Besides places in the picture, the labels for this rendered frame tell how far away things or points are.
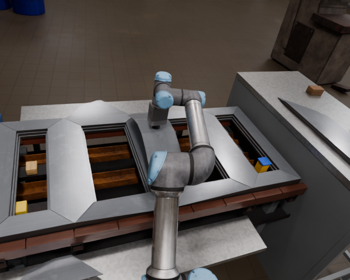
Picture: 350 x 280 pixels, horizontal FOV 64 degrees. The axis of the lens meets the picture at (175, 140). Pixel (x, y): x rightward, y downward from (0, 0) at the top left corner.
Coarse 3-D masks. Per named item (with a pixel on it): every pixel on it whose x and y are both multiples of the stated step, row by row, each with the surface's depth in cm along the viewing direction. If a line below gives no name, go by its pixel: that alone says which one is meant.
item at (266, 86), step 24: (240, 72) 213; (264, 72) 221; (288, 72) 229; (264, 96) 189; (288, 96) 195; (312, 96) 201; (288, 120) 170; (336, 120) 180; (312, 144) 154; (336, 168) 142
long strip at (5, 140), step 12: (0, 132) 149; (12, 132) 151; (0, 144) 143; (12, 144) 144; (0, 156) 137; (12, 156) 138; (0, 168) 131; (12, 168) 132; (0, 180) 126; (0, 192) 121; (0, 204) 117; (0, 216) 113
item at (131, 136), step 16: (96, 128) 168; (112, 128) 172; (128, 128) 170; (240, 128) 194; (16, 144) 147; (256, 144) 180; (16, 160) 139; (144, 160) 151; (16, 176) 133; (48, 176) 134; (144, 176) 143; (224, 176) 155; (16, 192) 127; (48, 192) 127; (240, 192) 146; (48, 208) 123; (80, 224) 118; (0, 240) 108; (16, 240) 111
